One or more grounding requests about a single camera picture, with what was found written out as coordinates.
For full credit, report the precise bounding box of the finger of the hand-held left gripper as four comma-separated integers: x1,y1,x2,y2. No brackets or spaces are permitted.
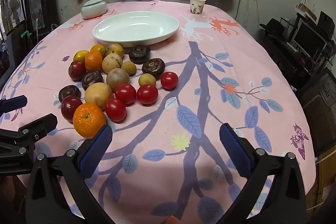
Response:
0,113,58,153
0,95,28,115

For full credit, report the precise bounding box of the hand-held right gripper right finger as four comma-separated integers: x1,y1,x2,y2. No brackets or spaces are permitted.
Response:
219,123,307,224

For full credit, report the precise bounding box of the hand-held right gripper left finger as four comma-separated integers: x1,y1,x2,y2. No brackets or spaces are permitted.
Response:
25,124,113,224

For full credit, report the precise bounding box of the orange mandarin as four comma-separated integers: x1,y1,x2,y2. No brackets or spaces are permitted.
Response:
73,103,108,139
85,51,103,72

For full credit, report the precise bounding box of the dark red plum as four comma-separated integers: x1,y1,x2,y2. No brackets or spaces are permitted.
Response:
61,95,84,123
68,60,87,81

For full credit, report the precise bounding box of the red cherry tomato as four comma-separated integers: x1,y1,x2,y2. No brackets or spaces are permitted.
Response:
105,98,127,122
136,84,159,105
160,71,179,90
114,84,137,105

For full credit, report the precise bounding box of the pale yellow passion fruit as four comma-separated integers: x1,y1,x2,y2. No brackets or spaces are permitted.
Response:
84,83,113,111

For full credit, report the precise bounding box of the tan passion fruit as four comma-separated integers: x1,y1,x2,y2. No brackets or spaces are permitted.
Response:
106,68,131,92
102,54,123,74

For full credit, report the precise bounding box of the yellow-green tangerine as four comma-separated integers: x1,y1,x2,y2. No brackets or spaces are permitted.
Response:
73,50,90,62

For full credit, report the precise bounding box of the small yellow-green longan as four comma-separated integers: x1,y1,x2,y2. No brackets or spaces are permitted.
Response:
138,73,156,87
121,61,137,76

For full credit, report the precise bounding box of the yellow-orange tangerine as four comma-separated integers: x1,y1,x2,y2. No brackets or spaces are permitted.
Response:
90,45,106,56

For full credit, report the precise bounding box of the blotchy yellow passion fruit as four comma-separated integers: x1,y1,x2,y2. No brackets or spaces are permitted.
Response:
105,43,124,59

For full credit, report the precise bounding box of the white oval plate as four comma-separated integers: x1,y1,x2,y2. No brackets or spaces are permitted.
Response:
92,11,180,48

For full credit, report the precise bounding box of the pink floral tablecloth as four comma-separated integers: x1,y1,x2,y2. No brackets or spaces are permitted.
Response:
0,0,317,224

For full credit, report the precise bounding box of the white electric fan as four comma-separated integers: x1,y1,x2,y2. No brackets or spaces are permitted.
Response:
5,0,23,20

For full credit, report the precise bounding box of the brown cardboard box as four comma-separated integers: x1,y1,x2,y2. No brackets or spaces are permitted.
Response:
304,151,336,214

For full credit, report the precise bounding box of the black monitor and shelf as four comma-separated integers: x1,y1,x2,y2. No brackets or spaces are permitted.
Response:
259,14,336,90

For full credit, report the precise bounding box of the pale green lidded ceramic jar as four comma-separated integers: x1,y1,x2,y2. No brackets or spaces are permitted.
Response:
80,0,108,20

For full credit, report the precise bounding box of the black hat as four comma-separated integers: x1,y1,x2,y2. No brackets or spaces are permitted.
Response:
259,18,286,35

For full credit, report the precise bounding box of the black computer monitor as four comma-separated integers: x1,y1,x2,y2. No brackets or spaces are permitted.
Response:
293,22,327,56

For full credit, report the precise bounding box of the printed paper cup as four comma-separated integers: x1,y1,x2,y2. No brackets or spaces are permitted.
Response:
189,0,206,16

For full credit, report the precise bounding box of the black speaker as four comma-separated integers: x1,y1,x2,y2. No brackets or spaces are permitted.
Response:
318,11,335,33

